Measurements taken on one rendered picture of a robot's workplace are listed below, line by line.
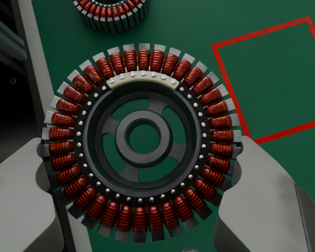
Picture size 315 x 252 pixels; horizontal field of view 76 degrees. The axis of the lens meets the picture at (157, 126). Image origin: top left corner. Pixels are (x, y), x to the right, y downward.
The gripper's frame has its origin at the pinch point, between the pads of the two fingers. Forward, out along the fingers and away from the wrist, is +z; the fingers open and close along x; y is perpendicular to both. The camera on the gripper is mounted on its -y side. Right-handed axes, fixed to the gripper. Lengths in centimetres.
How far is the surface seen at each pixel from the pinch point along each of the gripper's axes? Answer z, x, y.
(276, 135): 12.4, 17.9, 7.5
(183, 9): 24.2, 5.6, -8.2
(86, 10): 20.1, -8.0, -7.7
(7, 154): 10.5, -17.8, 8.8
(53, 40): 21.8, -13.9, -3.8
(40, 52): 21.0, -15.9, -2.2
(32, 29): 23.2, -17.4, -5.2
